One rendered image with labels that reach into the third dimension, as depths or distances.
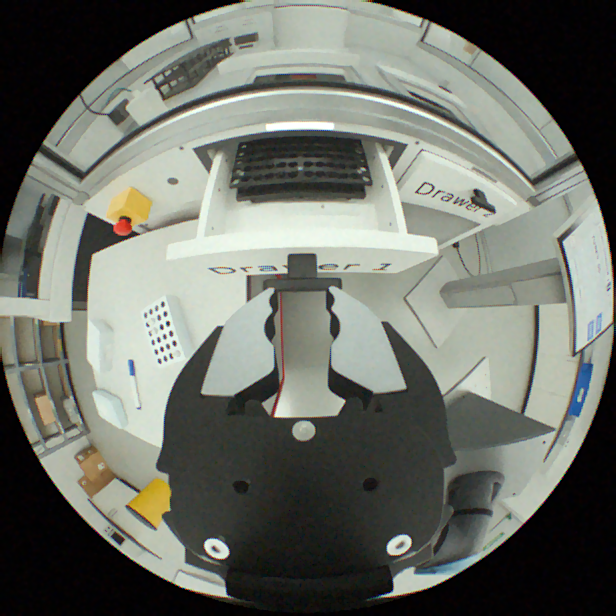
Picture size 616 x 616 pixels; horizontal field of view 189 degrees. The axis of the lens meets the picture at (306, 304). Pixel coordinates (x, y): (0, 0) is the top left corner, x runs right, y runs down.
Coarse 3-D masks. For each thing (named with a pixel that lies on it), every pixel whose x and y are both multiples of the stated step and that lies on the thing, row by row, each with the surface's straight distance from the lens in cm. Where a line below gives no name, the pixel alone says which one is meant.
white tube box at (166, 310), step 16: (160, 304) 39; (176, 304) 40; (144, 320) 43; (160, 320) 39; (176, 320) 38; (160, 336) 39; (176, 336) 37; (160, 352) 40; (192, 352) 38; (160, 368) 41
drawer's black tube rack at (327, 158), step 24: (240, 144) 31; (264, 144) 29; (288, 144) 29; (312, 144) 29; (336, 144) 29; (360, 144) 31; (240, 168) 27; (264, 168) 26; (288, 168) 25; (336, 168) 25; (360, 168) 31; (240, 192) 28; (264, 192) 27; (288, 192) 26; (312, 192) 26; (336, 192) 26; (360, 192) 28
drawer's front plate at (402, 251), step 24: (192, 240) 20; (216, 240) 18; (240, 240) 17; (264, 240) 17; (288, 240) 16; (312, 240) 16; (336, 240) 17; (360, 240) 17; (384, 240) 18; (408, 240) 19; (432, 240) 21; (192, 264) 23; (216, 264) 22; (240, 264) 22; (264, 264) 22; (336, 264) 23; (360, 264) 23; (408, 264) 25
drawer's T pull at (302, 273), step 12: (288, 264) 18; (300, 264) 17; (312, 264) 17; (288, 276) 17; (300, 276) 17; (312, 276) 17; (264, 288) 17; (276, 288) 17; (288, 288) 17; (300, 288) 17; (312, 288) 17; (324, 288) 17
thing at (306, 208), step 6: (288, 204) 28; (294, 204) 28; (300, 204) 28; (306, 204) 28; (312, 204) 28; (318, 204) 28; (324, 204) 28; (330, 204) 28; (336, 204) 28; (342, 204) 28; (288, 210) 27; (294, 210) 27; (300, 210) 27; (306, 210) 27; (312, 210) 27; (318, 210) 27; (324, 210) 27; (330, 210) 27; (336, 210) 27; (342, 210) 28; (348, 210) 28; (354, 210) 28
